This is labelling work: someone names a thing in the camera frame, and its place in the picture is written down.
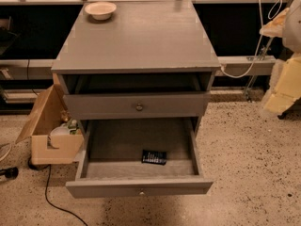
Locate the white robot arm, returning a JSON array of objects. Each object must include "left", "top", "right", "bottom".
[{"left": 260, "top": 0, "right": 301, "bottom": 114}]

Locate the black object on floor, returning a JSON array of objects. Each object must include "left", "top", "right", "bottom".
[{"left": 0, "top": 167, "right": 19, "bottom": 179}]

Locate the green packet in box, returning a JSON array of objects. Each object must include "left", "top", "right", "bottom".
[{"left": 66, "top": 119, "right": 79, "bottom": 135}]

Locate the white paper bowl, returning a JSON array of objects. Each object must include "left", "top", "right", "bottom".
[{"left": 85, "top": 2, "right": 117, "bottom": 21}]

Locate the metal tripod pole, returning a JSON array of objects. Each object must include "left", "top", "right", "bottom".
[{"left": 244, "top": 38, "right": 273, "bottom": 103}]

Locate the white hanging cable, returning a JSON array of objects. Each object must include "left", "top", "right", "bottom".
[{"left": 219, "top": 0, "right": 284, "bottom": 79}]

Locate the closed grey upper drawer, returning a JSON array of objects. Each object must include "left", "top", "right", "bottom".
[{"left": 63, "top": 91, "right": 210, "bottom": 120}]

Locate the open cardboard box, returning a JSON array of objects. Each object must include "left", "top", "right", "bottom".
[{"left": 16, "top": 73, "right": 84, "bottom": 165}]

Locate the black floor cable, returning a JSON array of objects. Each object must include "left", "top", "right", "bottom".
[{"left": 27, "top": 156, "right": 89, "bottom": 226}]

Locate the grey wooden drawer cabinet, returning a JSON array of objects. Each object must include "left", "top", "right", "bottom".
[{"left": 51, "top": 0, "right": 222, "bottom": 134}]

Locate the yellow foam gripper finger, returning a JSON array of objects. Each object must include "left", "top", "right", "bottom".
[
  {"left": 263, "top": 56, "right": 301, "bottom": 114},
  {"left": 260, "top": 8, "right": 290, "bottom": 38}
]

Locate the open grey middle drawer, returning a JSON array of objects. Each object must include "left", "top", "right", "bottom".
[{"left": 66, "top": 118, "right": 213, "bottom": 198}]

